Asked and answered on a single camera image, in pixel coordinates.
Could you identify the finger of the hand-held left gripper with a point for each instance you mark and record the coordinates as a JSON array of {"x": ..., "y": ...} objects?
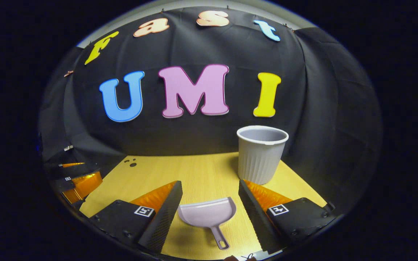
[
  {"x": 83, "y": 185},
  {"x": 74, "y": 169}
]

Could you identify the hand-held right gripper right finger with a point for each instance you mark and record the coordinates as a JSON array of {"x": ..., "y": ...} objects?
[{"x": 254, "y": 219}]

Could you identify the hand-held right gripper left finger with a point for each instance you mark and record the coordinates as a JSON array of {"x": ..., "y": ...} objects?
[{"x": 165, "y": 219}]

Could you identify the small lilac dustpan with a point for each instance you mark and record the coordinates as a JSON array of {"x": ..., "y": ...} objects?
[{"x": 207, "y": 214}]

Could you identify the wooden desktop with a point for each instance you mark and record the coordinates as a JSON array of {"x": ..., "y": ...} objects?
[{"x": 201, "y": 174}]

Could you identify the white cloth tag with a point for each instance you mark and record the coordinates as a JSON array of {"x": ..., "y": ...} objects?
[{"x": 68, "y": 148}]

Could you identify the copper clip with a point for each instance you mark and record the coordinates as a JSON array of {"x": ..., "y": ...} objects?
[{"x": 69, "y": 73}]

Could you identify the black backdrop cloth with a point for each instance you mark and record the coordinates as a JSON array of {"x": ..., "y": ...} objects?
[{"x": 303, "y": 72}]

